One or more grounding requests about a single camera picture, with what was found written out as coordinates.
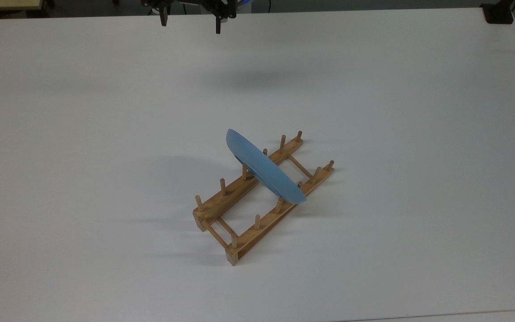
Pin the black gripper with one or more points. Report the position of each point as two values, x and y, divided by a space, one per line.
221 6

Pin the blue plastic plate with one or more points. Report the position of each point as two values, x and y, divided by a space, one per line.
262 165

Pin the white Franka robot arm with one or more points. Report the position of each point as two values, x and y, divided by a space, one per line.
244 2

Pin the wooden plate rack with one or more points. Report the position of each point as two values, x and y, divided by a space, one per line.
262 230

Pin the yellowish wooden table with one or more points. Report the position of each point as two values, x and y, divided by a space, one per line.
2 3

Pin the black camera pole with clamp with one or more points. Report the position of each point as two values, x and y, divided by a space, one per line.
499 14

